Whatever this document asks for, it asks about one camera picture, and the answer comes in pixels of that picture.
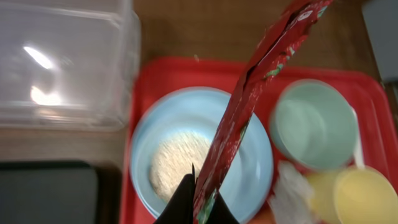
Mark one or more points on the white plastic spoon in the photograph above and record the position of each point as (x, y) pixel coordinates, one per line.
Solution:
(358, 156)

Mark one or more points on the black waste tray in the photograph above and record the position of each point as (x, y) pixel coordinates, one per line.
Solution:
(60, 191)

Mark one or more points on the red snack wrapper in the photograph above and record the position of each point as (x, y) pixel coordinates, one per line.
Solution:
(280, 42)

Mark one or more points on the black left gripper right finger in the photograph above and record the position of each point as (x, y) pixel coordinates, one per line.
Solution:
(220, 213)

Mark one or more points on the clear plastic waste bin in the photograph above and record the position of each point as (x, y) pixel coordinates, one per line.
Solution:
(68, 64)

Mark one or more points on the white tissue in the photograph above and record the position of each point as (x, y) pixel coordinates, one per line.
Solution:
(289, 204)

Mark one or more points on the grey dishwasher rack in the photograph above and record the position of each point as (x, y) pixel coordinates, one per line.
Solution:
(380, 18)

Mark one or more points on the light blue bowl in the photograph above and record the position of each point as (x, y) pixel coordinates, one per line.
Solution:
(200, 109)

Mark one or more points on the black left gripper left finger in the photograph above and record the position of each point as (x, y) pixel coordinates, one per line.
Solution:
(179, 209)

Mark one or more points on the cooked rice pile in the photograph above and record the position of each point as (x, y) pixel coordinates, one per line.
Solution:
(176, 156)

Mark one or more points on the red serving tray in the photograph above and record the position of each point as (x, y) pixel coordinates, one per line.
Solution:
(376, 125)

